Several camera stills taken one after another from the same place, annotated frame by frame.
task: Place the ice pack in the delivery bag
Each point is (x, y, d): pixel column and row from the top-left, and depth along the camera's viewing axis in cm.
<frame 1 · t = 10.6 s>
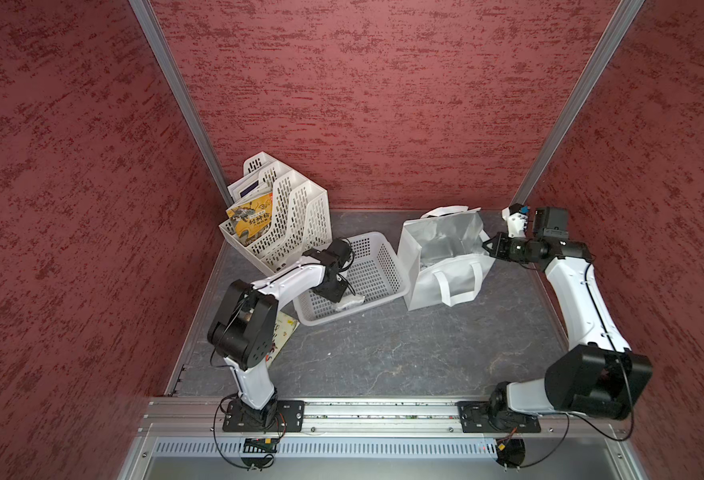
left hand: (329, 297, 91), fingers open
right hand: (482, 248, 81), fingers closed
white insulated delivery bag: (442, 261, 78), point 25 cm above the table
white perforated plastic basket: (373, 274, 103), on the table
white ice pack near: (348, 301, 89), point 7 cm above the table
white perforated file organizer: (301, 217, 99), point 16 cm above the table
yellow illustrated book: (252, 218, 99), point 16 cm above the table
white booklet with blue stripe: (248, 190, 96), point 24 cm above the table

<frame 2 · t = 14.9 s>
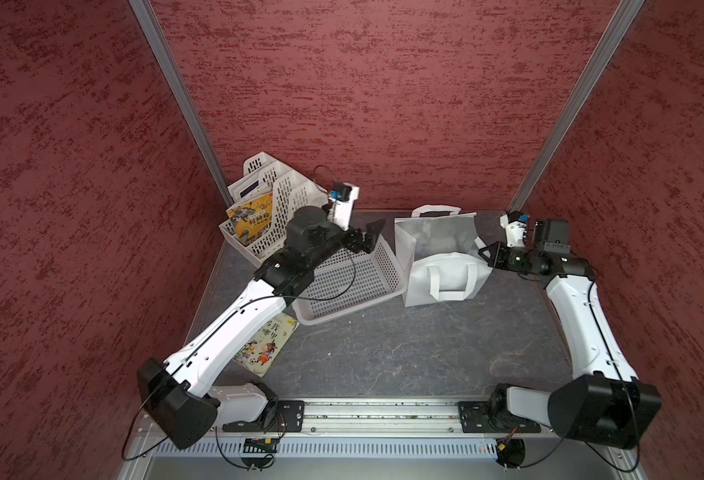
left hand: (367, 220, 68), fingers open
right hand: (478, 255, 79), fingers closed
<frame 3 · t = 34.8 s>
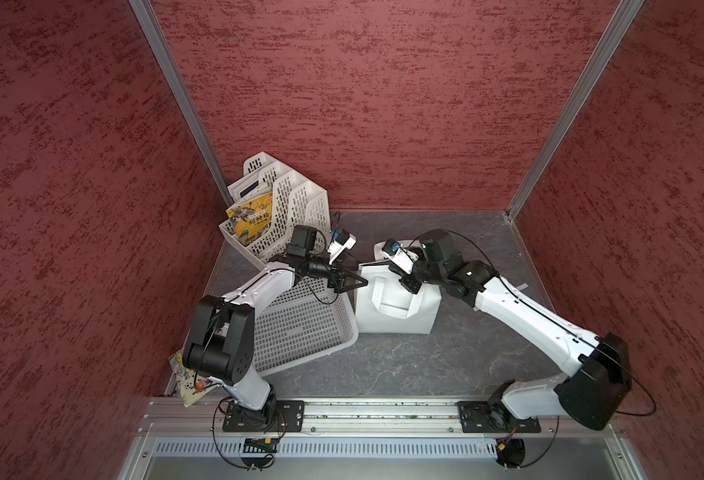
left hand: (362, 278, 79), fingers open
right hand: (394, 270, 79), fingers closed
white insulated delivery bag: (385, 305, 78), point 17 cm above the table
white perforated plastic basket: (306, 320, 91), on the table
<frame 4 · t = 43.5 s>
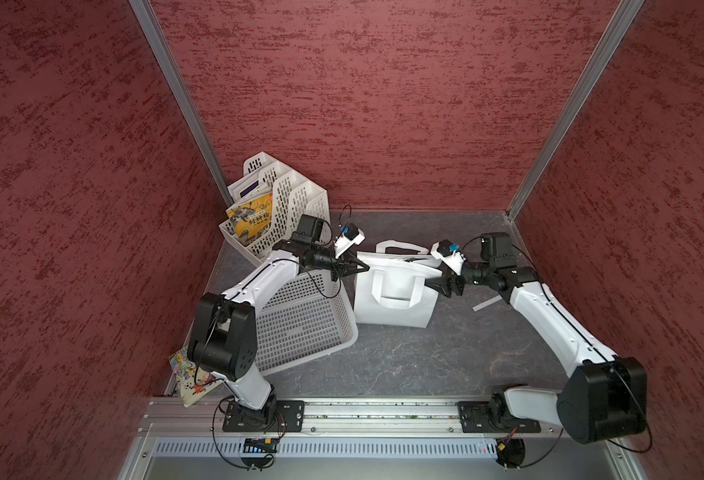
left hand: (363, 270, 80), fingers closed
right hand: (429, 273, 80), fingers open
